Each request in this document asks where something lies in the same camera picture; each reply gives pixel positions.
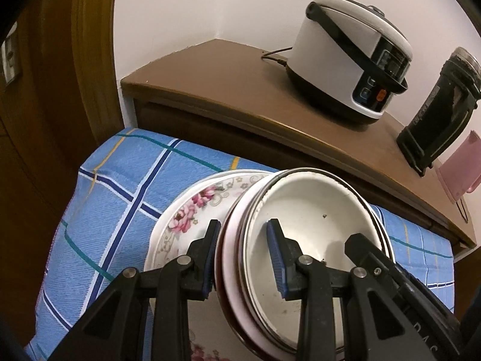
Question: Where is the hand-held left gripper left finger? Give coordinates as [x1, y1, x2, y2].
[49, 220, 222, 361]

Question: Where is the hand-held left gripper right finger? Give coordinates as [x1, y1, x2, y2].
[267, 219, 410, 361]

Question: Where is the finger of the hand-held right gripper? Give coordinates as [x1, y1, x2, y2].
[345, 233, 395, 275]

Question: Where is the red bowl with pink inside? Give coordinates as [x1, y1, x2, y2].
[216, 168, 393, 361]

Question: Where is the stainless steel bowl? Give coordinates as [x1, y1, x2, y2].
[236, 168, 392, 359]

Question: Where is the white plate with pink floral rim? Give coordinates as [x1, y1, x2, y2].
[152, 172, 279, 361]

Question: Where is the blue plaid tablecloth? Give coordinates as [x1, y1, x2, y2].
[24, 128, 456, 361]

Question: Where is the pink electric kettle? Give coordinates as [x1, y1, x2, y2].
[435, 130, 481, 204]

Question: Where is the black thermos flask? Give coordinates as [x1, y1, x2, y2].
[396, 47, 481, 177]

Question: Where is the brown wooden cabinet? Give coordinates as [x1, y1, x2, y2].
[120, 39, 478, 251]

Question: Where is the white and black rice cooker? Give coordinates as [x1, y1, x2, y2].
[286, 0, 414, 125]

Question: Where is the wooden door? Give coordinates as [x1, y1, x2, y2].
[0, 0, 94, 361]

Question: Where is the black kettle cable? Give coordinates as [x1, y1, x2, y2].
[455, 199, 470, 223]

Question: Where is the black rice cooker cable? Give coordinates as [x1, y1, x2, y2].
[262, 47, 294, 67]

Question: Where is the wooden door frame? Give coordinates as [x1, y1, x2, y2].
[71, 0, 126, 151]

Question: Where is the metal door handle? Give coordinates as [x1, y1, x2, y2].
[1, 23, 21, 84]

